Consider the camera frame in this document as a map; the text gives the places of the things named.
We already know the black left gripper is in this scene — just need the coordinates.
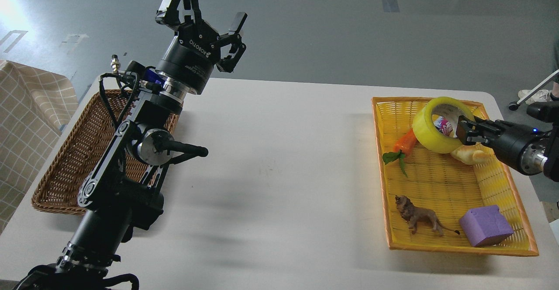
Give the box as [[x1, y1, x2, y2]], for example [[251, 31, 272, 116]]
[[155, 0, 248, 95]]

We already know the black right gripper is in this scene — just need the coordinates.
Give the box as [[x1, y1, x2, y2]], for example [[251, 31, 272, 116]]
[[457, 117, 552, 176]]

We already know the yellow tape roll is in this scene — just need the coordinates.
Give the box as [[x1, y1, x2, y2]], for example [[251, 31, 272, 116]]
[[412, 97, 474, 153]]

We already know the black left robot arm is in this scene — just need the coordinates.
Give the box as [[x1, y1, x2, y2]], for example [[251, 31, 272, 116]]
[[15, 0, 247, 290]]

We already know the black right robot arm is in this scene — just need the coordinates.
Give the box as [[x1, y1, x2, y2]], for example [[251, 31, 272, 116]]
[[456, 101, 559, 182]]

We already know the small purple can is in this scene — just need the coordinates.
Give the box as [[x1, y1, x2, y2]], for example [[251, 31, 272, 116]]
[[433, 116, 454, 137]]

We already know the toy croissant bread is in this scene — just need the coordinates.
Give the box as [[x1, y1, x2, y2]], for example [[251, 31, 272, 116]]
[[450, 145, 492, 165]]

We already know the orange toy carrot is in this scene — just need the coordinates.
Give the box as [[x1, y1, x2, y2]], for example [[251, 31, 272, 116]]
[[382, 128, 417, 177]]

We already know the yellow plastic basket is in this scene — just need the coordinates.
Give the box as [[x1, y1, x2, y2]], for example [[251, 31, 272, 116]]
[[372, 97, 539, 257]]

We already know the purple foam block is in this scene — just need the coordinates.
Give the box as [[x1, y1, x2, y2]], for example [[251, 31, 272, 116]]
[[459, 205, 514, 248]]

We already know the brown toy lion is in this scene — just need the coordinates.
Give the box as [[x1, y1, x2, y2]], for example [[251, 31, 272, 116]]
[[394, 195, 461, 236]]

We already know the brown wicker basket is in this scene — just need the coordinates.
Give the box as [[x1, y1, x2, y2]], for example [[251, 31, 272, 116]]
[[31, 90, 182, 216]]

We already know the beige checkered cloth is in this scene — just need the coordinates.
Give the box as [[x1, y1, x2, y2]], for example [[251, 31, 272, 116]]
[[0, 60, 78, 231]]

